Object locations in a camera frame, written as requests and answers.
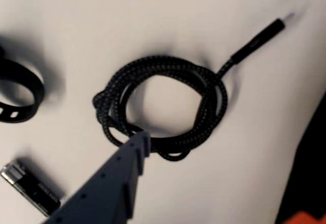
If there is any black rubber strap ring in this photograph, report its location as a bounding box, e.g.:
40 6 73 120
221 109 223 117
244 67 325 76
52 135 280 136
0 45 45 124

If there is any black braided cable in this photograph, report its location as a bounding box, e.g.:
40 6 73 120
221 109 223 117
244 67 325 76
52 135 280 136
92 12 296 161

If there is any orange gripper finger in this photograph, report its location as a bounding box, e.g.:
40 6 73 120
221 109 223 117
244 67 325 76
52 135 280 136
282 210 326 224

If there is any black silver flash drive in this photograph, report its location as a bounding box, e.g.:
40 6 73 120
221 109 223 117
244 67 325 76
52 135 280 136
0 159 62 217

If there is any grey-blue gripper finger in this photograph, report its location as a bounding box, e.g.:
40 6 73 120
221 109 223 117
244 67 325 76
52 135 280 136
40 129 152 224

